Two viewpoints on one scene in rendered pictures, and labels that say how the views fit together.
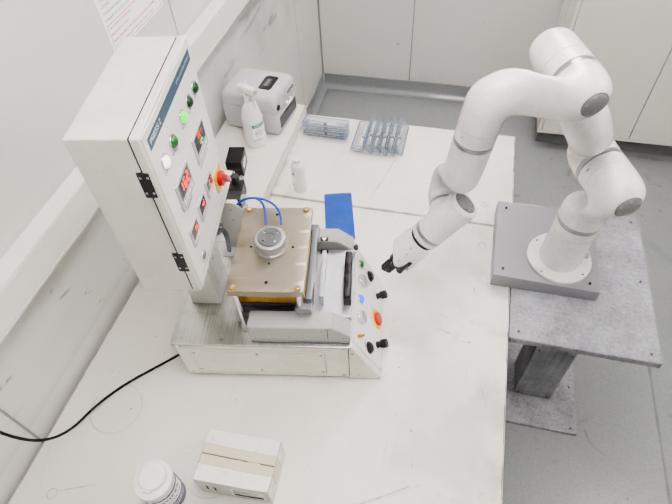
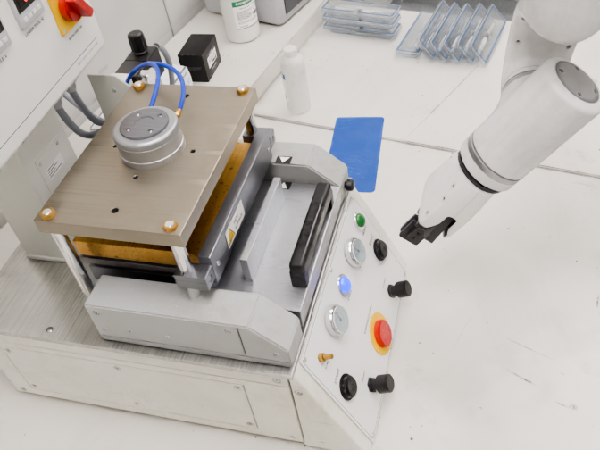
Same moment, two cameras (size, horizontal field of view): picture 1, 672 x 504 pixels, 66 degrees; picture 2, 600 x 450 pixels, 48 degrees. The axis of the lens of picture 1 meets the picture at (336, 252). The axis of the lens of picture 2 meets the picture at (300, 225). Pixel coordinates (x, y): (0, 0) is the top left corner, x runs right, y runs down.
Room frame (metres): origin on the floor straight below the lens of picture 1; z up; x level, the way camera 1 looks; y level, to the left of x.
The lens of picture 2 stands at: (0.23, -0.18, 1.60)
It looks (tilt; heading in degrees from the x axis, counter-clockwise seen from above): 44 degrees down; 16
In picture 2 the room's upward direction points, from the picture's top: 10 degrees counter-clockwise
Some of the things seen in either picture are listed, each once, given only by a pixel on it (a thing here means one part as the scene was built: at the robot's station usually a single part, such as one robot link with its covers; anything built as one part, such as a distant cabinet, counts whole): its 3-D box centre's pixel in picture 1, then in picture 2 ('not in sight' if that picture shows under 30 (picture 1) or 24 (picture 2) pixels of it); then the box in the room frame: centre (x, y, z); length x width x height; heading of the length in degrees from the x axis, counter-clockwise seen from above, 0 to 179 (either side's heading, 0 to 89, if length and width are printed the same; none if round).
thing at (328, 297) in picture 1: (296, 280); (214, 232); (0.83, 0.11, 0.97); 0.30 x 0.22 x 0.08; 84
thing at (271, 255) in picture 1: (261, 247); (142, 153); (0.86, 0.19, 1.08); 0.31 x 0.24 x 0.13; 174
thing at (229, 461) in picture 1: (241, 465); not in sight; (0.42, 0.26, 0.80); 0.19 x 0.13 x 0.09; 74
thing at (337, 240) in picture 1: (311, 242); (264, 169); (0.97, 0.07, 0.96); 0.26 x 0.05 x 0.07; 84
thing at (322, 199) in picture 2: (348, 277); (312, 231); (0.82, -0.03, 0.99); 0.15 x 0.02 x 0.04; 174
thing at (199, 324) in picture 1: (268, 290); (167, 248); (0.84, 0.19, 0.93); 0.46 x 0.35 x 0.01; 84
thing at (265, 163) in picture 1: (238, 170); (205, 75); (1.52, 0.35, 0.77); 0.84 x 0.30 x 0.04; 164
